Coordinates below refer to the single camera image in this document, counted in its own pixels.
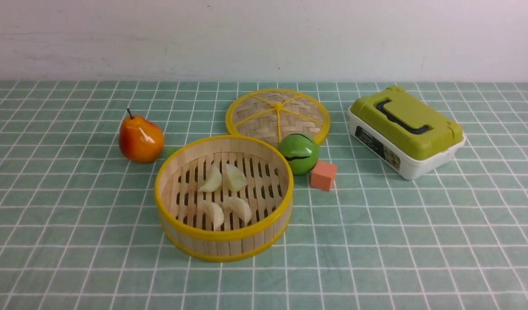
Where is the green checkered tablecloth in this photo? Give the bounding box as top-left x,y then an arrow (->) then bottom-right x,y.
0,81 -> 528,310

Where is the woven bamboo steamer lid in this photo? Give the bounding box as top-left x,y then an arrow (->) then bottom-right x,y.
225,89 -> 331,147

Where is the green toy apple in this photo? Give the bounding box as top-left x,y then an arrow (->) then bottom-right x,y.
277,132 -> 319,175

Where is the salmon pink cube block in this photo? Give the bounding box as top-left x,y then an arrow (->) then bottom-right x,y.
310,161 -> 338,192

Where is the dumpling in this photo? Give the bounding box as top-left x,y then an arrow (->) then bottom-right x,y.
222,196 -> 253,224
225,164 -> 247,192
197,200 -> 225,231
198,162 -> 222,193

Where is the green-lidded white plastic box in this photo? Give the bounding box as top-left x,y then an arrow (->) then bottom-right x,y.
347,86 -> 466,180

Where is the yellow-rimmed bamboo steamer tray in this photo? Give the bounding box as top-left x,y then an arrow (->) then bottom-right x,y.
154,135 -> 294,262

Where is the orange-red toy pear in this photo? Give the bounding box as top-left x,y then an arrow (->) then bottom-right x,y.
118,108 -> 165,164

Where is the green cube block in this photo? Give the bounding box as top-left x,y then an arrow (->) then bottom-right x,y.
165,147 -> 179,158

